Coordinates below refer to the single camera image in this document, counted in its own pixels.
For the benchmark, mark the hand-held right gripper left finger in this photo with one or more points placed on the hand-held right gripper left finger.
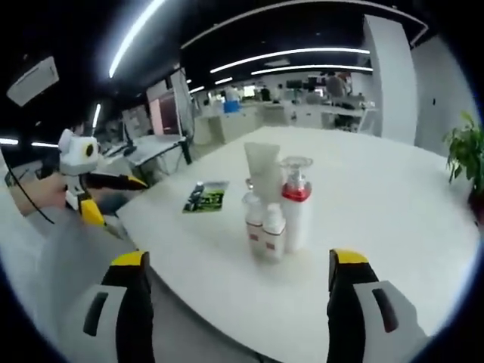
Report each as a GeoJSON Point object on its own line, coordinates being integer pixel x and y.
{"type": "Point", "coordinates": [132, 310]}

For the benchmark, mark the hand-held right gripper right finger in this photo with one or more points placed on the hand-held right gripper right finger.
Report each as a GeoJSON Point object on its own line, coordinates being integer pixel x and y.
{"type": "Point", "coordinates": [346, 314]}

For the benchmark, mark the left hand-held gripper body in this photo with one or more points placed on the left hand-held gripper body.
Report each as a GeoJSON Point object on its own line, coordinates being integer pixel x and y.
{"type": "Point", "coordinates": [75, 155]}

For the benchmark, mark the green skincare sachet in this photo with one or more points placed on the green skincare sachet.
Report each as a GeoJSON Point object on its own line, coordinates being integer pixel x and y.
{"type": "Point", "coordinates": [208, 200]}

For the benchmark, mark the small white red-label bottle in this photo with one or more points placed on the small white red-label bottle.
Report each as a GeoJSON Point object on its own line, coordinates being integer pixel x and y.
{"type": "Point", "coordinates": [252, 227]}
{"type": "Point", "coordinates": [273, 242]}

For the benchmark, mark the white pump bottle red collar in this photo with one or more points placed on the white pump bottle red collar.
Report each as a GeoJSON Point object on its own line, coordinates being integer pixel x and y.
{"type": "Point", "coordinates": [296, 223]}

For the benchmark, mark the grey skincare tube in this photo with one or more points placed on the grey skincare tube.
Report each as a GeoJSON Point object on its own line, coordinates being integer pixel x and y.
{"type": "Point", "coordinates": [262, 170]}

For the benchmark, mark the person's left hand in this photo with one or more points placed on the person's left hand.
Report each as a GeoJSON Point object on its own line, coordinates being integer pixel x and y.
{"type": "Point", "coordinates": [54, 196]}

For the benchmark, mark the black desk lamp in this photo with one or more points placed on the black desk lamp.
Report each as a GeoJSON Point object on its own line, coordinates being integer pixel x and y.
{"type": "Point", "coordinates": [130, 150]}

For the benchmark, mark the short ceiling light strip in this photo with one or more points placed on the short ceiling light strip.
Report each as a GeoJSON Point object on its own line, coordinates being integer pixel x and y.
{"type": "Point", "coordinates": [97, 117]}

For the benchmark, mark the white neighbouring desk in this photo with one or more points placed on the white neighbouring desk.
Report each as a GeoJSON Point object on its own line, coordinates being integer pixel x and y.
{"type": "Point", "coordinates": [151, 145]}

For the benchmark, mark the pink panel screen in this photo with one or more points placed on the pink panel screen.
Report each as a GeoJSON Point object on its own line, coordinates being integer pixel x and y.
{"type": "Point", "coordinates": [164, 115]}

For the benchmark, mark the ceiling air conditioner vent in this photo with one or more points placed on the ceiling air conditioner vent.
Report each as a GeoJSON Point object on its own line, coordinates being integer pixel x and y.
{"type": "Point", "coordinates": [34, 81]}

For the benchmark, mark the white diffuser panel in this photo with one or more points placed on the white diffuser panel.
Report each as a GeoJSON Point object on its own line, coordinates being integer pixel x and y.
{"type": "Point", "coordinates": [181, 102]}

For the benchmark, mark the long ceiling light strip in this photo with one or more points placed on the long ceiling light strip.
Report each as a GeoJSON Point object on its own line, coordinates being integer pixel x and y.
{"type": "Point", "coordinates": [125, 45]}

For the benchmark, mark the blue box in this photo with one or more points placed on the blue box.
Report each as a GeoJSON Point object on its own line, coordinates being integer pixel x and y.
{"type": "Point", "coordinates": [231, 107]}

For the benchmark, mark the row of white office desks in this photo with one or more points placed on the row of white office desks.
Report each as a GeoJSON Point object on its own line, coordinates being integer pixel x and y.
{"type": "Point", "coordinates": [242, 125]}

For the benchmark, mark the green potted plant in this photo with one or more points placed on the green potted plant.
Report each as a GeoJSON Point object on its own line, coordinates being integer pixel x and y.
{"type": "Point", "coordinates": [465, 147]}

